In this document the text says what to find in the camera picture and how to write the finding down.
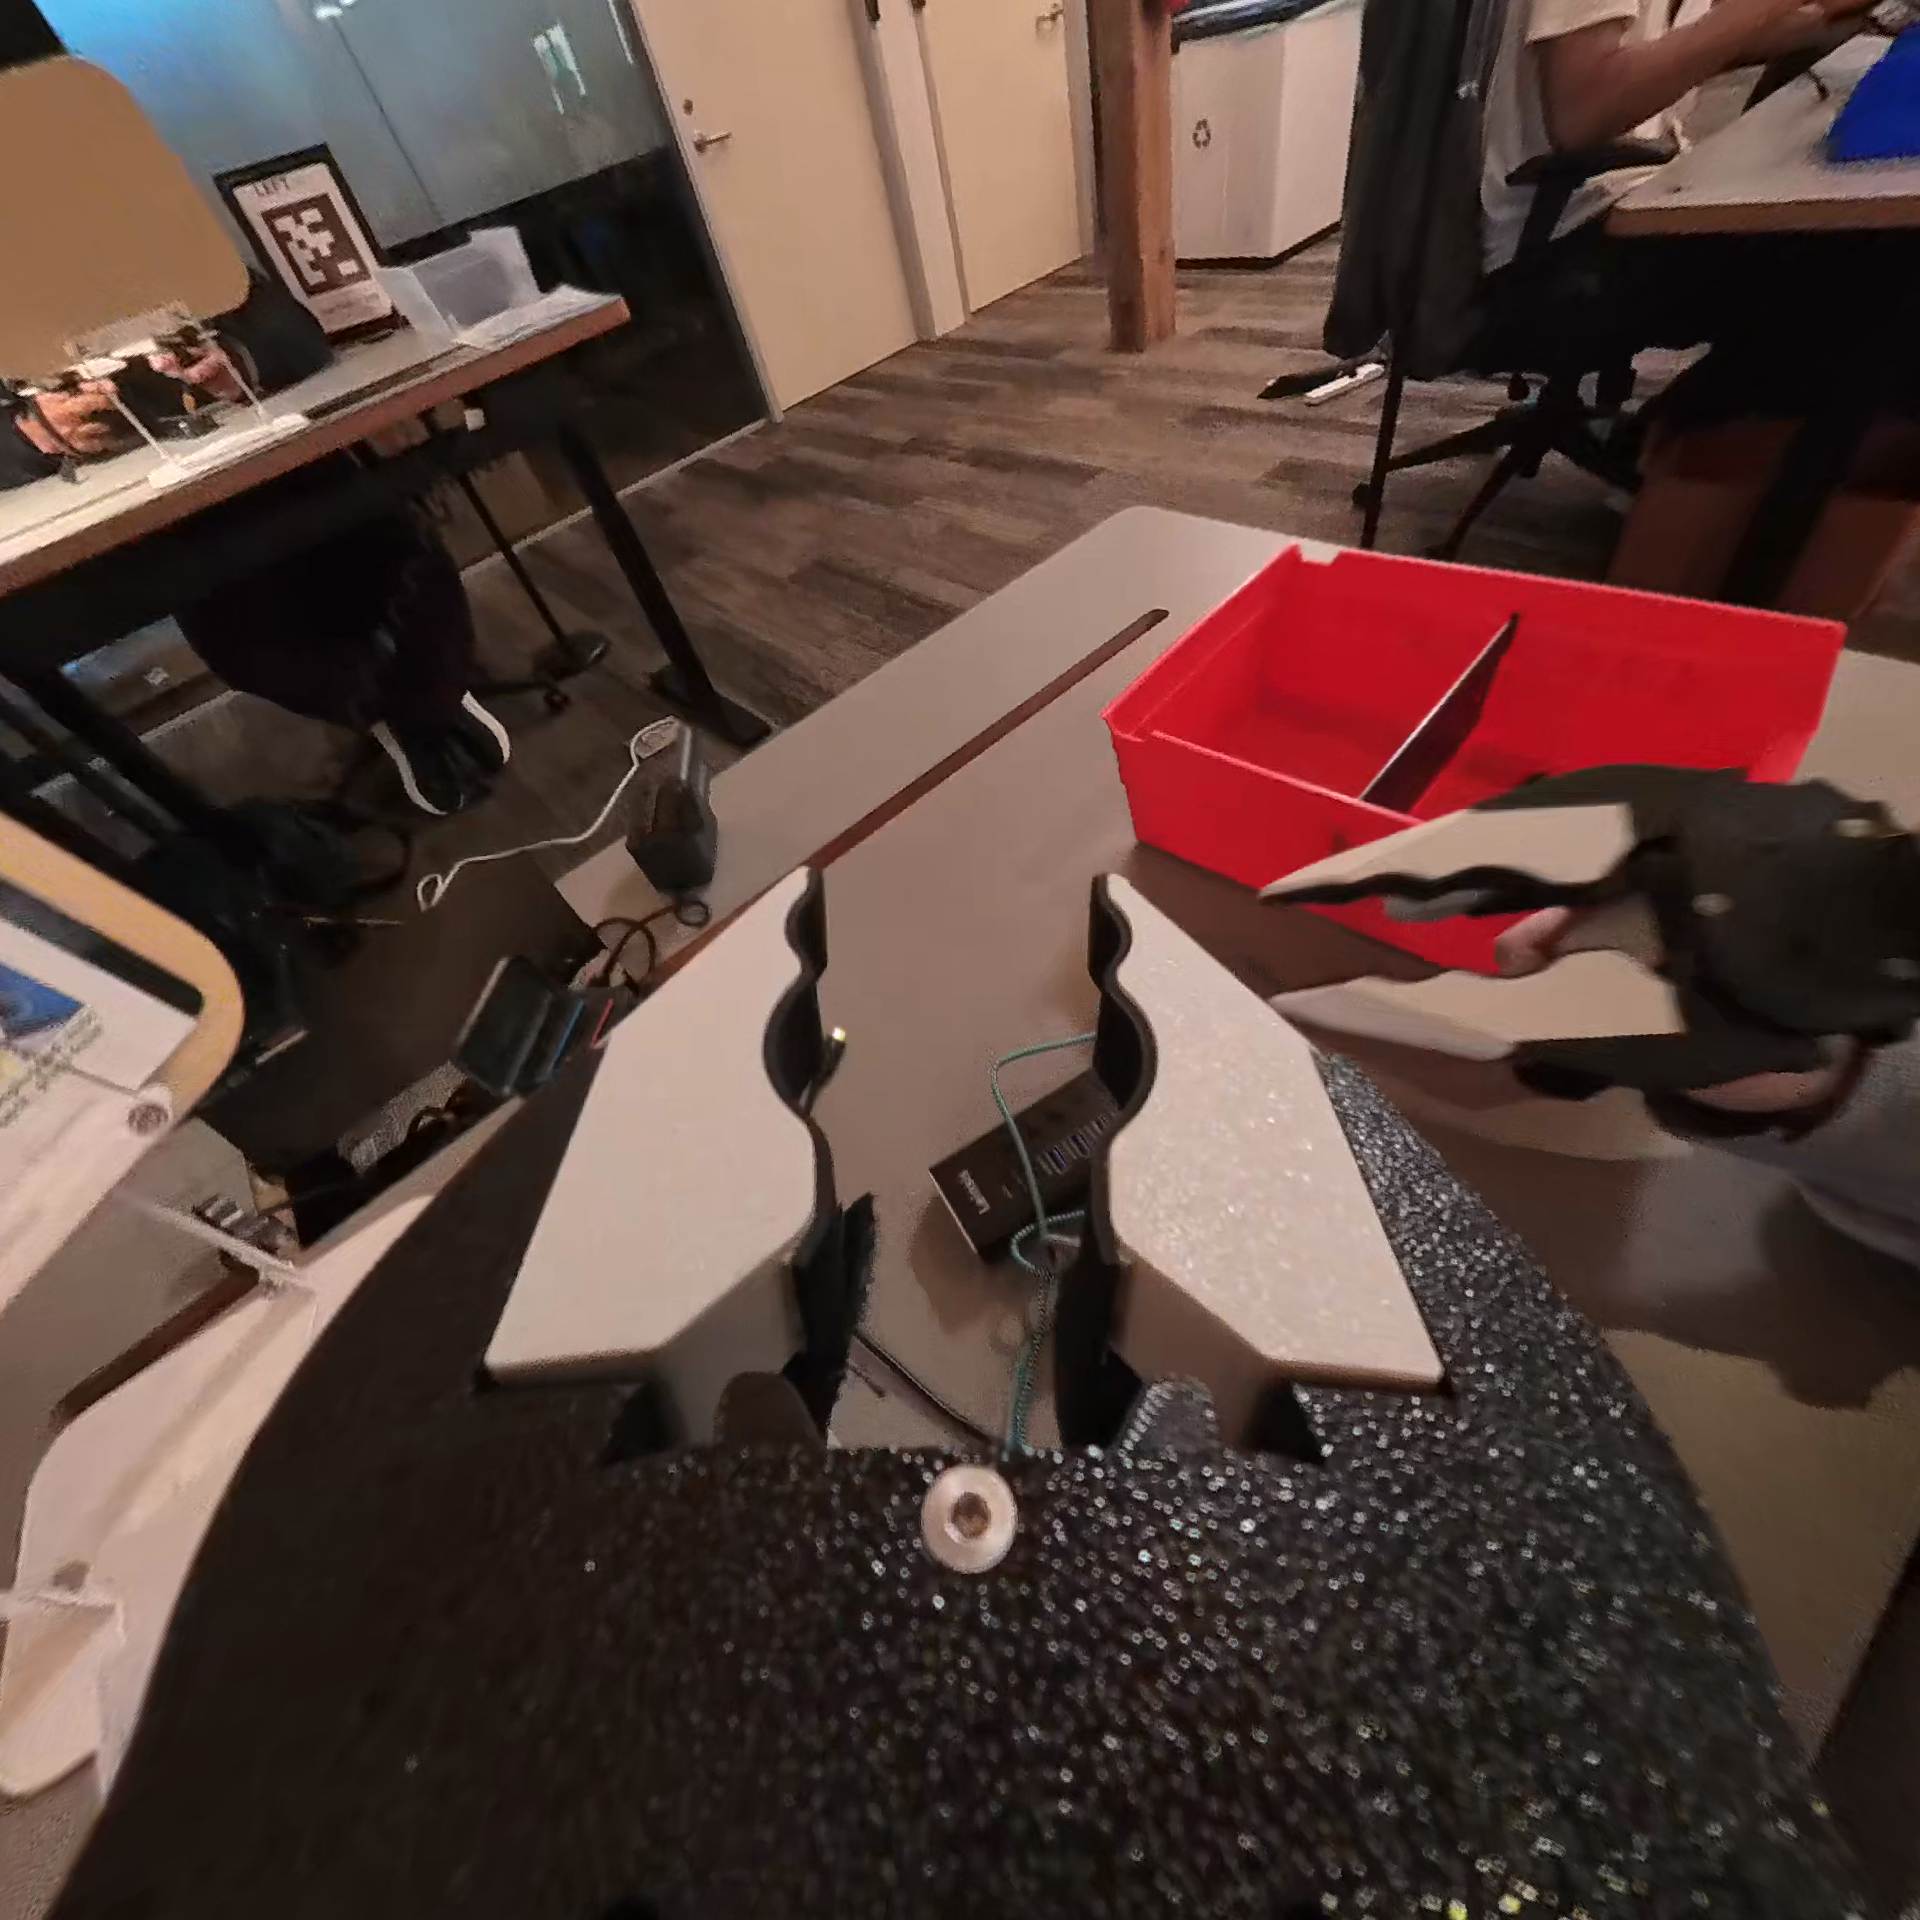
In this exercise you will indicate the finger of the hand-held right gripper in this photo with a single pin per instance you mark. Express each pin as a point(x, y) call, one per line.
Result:
point(1562, 1006)
point(1516, 852)

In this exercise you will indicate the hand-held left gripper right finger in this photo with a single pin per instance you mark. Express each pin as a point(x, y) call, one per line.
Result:
point(1262, 1185)

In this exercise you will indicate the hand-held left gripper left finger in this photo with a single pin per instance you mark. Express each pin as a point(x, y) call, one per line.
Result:
point(675, 1173)

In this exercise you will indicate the black usb hub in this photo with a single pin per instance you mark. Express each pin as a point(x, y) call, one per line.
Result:
point(1013, 1161)

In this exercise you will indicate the person's right forearm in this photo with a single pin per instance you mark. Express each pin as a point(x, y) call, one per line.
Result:
point(1868, 1156)

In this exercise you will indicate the black charger box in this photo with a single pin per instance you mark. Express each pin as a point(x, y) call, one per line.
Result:
point(517, 1027)

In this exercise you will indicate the red plastic bin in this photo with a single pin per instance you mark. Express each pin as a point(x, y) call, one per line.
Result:
point(1273, 719)

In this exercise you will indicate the grey power adapter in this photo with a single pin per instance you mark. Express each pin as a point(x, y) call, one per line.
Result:
point(670, 835)

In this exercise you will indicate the white power strip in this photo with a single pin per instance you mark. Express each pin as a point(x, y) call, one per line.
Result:
point(1342, 384)

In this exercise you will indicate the black office chair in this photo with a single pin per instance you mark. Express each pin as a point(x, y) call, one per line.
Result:
point(1562, 345)

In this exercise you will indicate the printed instruction board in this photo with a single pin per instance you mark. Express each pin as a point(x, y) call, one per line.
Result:
point(75, 1051)

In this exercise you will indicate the clear plastic storage box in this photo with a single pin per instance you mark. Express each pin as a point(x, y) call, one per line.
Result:
point(107, 1500)

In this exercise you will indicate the dark jacket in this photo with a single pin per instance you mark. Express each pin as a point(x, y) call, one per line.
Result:
point(1410, 179)

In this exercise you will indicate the wood-edged table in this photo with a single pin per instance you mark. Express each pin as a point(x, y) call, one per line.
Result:
point(1755, 174)

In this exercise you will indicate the white recycling cabinet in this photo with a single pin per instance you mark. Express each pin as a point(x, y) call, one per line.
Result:
point(1262, 130)

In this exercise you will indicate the wooden pillar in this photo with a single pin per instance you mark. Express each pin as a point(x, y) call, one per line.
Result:
point(1134, 164)

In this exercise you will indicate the blue object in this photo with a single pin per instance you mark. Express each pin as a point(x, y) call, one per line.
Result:
point(1875, 115)

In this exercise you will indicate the wood-edged desk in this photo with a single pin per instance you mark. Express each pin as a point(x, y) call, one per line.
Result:
point(390, 393)

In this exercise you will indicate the white door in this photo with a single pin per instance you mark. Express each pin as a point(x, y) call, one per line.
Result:
point(794, 196)
point(991, 150)

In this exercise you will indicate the small clear plastic boxes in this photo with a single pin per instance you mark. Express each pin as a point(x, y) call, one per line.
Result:
point(468, 279)

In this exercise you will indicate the black framed marker sign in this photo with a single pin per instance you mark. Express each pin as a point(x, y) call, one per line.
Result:
point(306, 240)

